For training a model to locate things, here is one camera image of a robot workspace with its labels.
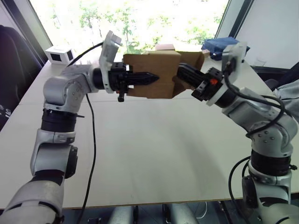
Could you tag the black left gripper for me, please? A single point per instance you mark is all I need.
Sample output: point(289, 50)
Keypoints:
point(116, 79)

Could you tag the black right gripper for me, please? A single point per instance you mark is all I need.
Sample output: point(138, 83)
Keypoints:
point(208, 85)

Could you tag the small cardboard box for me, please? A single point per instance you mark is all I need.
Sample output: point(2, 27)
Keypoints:
point(151, 63)

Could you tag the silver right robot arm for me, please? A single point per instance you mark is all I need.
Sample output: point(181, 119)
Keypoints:
point(268, 140)

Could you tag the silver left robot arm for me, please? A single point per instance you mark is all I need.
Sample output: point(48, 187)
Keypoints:
point(58, 88)

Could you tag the small brown box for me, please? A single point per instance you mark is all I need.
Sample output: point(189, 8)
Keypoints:
point(164, 47)

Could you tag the blue cloth bundle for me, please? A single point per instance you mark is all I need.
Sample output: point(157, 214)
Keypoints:
point(217, 45)

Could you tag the clear glass cup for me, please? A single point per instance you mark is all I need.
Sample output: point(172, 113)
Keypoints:
point(260, 62)

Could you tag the white cube with black squares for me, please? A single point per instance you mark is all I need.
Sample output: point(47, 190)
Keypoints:
point(58, 51)

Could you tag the grey garment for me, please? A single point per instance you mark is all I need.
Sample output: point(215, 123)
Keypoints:
point(289, 95)

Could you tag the silver rounded shape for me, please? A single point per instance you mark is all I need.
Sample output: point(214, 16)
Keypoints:
point(182, 214)
point(121, 215)

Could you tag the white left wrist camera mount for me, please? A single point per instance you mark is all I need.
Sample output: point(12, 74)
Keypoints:
point(108, 51)

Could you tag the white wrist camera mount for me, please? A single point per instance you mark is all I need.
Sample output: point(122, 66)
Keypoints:
point(236, 58)
point(108, 51)

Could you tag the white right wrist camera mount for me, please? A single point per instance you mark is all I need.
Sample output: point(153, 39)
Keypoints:
point(236, 58)

